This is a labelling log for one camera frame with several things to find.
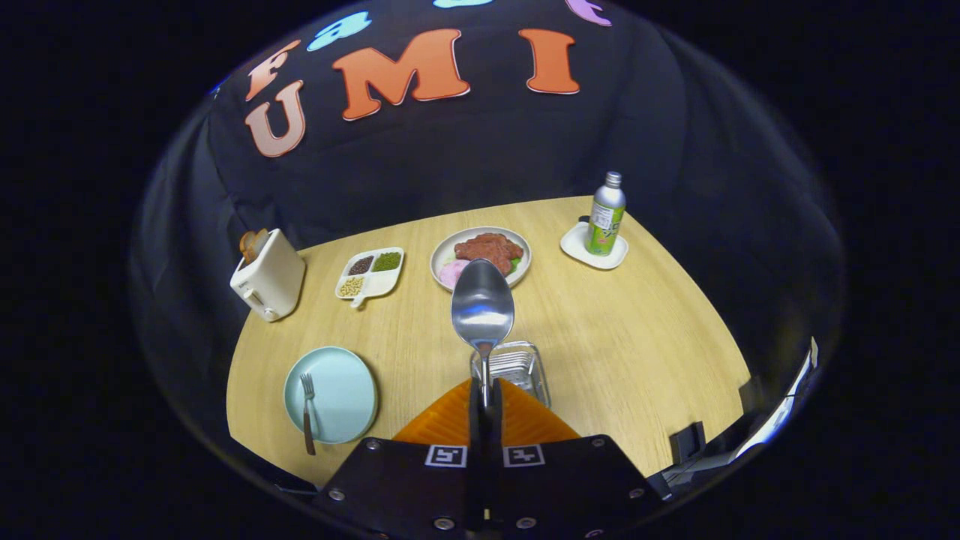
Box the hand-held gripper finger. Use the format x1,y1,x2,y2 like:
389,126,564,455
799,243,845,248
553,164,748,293
313,379,487,538
487,379,662,536

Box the silver metal spoon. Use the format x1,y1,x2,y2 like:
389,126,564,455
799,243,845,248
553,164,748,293
451,258,515,410

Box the wooden handled metal fork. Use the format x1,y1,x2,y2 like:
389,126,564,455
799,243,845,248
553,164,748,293
300,373,317,456

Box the light green round plate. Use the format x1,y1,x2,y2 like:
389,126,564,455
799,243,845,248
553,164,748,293
283,346,378,445

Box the white divided dish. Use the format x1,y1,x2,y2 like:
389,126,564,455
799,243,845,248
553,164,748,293
334,247,405,310

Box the beige round plate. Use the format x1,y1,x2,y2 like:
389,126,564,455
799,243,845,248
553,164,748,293
430,226,532,292

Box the red meat slices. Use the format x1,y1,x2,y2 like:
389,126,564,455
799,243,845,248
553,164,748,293
454,232,524,275

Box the small black block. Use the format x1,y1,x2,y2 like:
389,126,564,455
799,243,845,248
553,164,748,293
669,421,707,465

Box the white square coaster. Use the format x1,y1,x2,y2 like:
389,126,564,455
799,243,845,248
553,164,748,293
560,220,629,271

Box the silver bottle green label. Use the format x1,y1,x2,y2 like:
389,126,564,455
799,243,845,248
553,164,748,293
586,171,627,257

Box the white toaster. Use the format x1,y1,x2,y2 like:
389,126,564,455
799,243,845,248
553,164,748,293
229,229,307,323

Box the metal wire rack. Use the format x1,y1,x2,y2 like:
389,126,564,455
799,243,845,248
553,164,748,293
470,341,551,410

